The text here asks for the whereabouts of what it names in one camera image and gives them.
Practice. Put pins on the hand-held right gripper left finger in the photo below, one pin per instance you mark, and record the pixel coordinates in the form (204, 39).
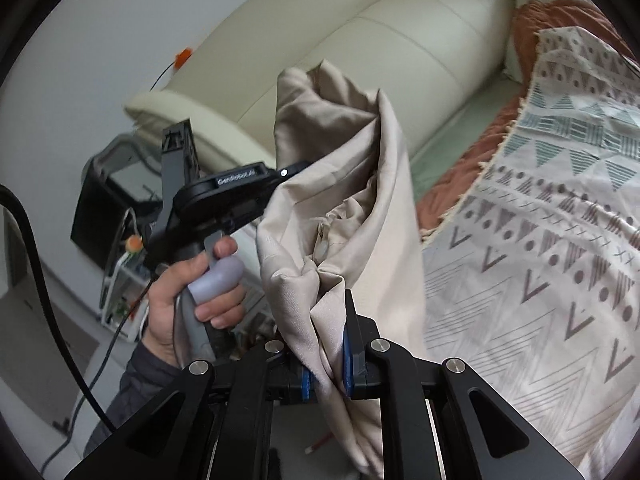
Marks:
(307, 385)

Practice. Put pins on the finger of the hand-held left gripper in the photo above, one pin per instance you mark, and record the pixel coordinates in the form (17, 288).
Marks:
(291, 170)

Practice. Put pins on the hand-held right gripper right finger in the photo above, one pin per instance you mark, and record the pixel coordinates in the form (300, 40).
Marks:
(348, 370)

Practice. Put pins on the beige jacket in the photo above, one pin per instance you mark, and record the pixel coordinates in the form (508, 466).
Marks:
(360, 240)

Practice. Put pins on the person's left forearm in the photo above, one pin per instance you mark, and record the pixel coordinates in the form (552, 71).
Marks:
(130, 390)

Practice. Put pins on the person's left hand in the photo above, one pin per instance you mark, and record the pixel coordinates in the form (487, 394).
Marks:
(160, 310)

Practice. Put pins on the red white pen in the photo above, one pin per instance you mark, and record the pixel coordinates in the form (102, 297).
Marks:
(318, 443)

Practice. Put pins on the cream leather cushion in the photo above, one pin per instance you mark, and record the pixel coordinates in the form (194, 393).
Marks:
(200, 110)

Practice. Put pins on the small orange ball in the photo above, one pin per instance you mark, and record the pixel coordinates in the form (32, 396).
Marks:
(133, 243)

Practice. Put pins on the black case grey lid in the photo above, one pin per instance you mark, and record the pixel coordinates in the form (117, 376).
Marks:
(95, 210)

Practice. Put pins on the small orange object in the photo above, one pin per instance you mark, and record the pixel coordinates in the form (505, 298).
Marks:
(184, 57)

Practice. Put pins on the cream padded headboard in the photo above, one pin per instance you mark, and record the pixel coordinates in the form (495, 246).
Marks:
(375, 50)

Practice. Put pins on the light green bed sheet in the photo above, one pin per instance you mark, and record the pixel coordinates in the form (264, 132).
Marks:
(450, 130)

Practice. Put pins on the patterned white blanket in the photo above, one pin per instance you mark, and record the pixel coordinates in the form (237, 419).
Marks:
(525, 310)

